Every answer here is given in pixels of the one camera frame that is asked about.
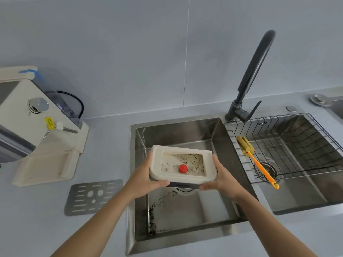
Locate person's left hand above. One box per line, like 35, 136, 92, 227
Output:
124, 151, 171, 201

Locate person's right hand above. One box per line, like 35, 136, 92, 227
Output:
199, 153, 254, 203

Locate cream plastic drip tray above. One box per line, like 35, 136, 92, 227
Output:
149, 145, 218, 190

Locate orange handled sponge brush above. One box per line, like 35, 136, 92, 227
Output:
235, 135, 280, 190

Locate perforated steel tray grate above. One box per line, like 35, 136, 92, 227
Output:
64, 179, 124, 217

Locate cream steel coffee machine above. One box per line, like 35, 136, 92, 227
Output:
0, 65, 89, 187

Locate person's left forearm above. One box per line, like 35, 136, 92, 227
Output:
51, 188, 136, 257

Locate person's right forearm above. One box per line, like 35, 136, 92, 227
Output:
235, 194, 318, 257

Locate round metal drain strainer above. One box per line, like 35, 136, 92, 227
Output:
253, 162, 282, 184
174, 187, 199, 196

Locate stainless steel double sink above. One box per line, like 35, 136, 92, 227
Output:
125, 112, 343, 256

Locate dark grey faucet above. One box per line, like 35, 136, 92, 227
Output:
225, 30, 277, 124

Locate large round metal knob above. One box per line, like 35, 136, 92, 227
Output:
309, 93, 333, 107

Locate stainless steel single sink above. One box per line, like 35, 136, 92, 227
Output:
328, 96, 343, 120

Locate blue tape strip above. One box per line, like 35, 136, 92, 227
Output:
19, 68, 42, 81

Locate black wire sink rack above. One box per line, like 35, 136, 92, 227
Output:
224, 112, 343, 184

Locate black power cable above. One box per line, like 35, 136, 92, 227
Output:
56, 90, 85, 120

